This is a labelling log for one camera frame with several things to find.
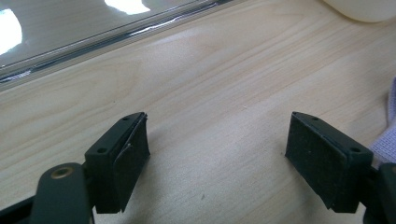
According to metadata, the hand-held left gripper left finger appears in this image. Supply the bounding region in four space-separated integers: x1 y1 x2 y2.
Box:
84 111 151 215

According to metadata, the cream divided storage box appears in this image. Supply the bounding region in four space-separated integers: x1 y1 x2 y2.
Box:
321 0 396 23

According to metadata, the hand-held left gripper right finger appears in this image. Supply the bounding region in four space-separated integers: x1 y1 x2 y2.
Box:
285 111 375 215

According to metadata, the light purple cloth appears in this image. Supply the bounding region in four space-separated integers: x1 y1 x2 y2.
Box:
368 76 396 169

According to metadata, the transparent flat lid with knob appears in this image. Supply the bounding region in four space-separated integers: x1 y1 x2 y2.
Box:
0 0 234 92

